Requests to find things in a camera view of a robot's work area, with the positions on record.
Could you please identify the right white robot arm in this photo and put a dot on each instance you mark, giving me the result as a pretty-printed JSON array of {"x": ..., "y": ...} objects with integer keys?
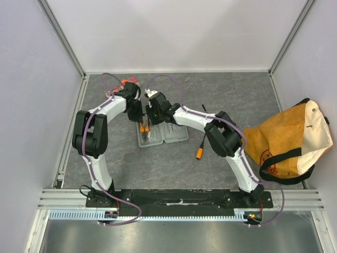
[{"x": 223, "y": 135}]

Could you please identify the orange handled large screwdriver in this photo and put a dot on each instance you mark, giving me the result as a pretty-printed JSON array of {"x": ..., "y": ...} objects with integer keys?
[{"x": 200, "y": 149}]

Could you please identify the grey plastic tool case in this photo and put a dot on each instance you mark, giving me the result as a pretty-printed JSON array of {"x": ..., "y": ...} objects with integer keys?
[{"x": 164, "y": 132}]

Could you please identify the aluminium frame rail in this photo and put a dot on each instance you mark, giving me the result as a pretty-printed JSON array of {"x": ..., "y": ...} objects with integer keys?
[{"x": 288, "y": 199}]

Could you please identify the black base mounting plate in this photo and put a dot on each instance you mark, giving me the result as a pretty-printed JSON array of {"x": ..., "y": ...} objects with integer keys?
[{"x": 177, "y": 202}]

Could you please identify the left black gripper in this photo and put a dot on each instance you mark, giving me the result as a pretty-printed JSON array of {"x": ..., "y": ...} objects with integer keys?
[{"x": 138, "y": 117}]

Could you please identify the orange red cardboard box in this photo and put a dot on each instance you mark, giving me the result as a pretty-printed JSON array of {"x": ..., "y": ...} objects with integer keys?
[{"x": 121, "y": 86}]

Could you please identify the tan canvas tool bag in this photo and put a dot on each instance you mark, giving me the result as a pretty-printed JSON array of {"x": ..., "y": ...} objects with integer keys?
[{"x": 287, "y": 145}]

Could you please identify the orange pliers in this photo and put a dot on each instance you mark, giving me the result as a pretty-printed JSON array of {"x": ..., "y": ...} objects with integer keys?
[{"x": 145, "y": 130}]

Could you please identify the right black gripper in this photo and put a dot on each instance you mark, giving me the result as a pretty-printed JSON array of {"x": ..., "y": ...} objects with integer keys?
[{"x": 152, "y": 119}]

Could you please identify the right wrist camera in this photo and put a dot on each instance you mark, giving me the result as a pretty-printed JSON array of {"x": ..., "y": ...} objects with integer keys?
[{"x": 155, "y": 98}]

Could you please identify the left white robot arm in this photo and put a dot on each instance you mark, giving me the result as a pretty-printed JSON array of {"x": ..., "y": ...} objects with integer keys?
[{"x": 90, "y": 134}]

